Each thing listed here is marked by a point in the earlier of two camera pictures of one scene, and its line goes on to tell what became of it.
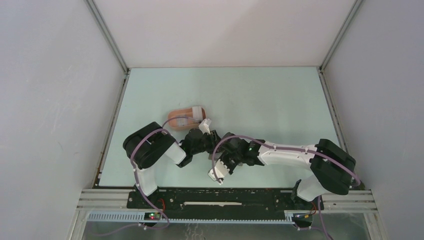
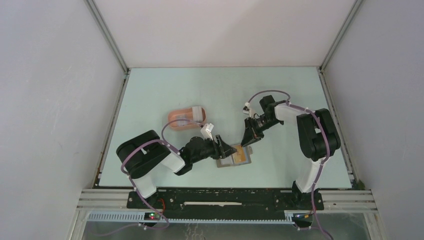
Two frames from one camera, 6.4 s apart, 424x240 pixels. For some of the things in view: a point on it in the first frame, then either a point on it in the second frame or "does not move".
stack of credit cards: (197, 113) does not move
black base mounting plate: (225, 199) does not move
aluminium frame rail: (105, 200) does not move
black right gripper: (222, 158) -> (248, 137)
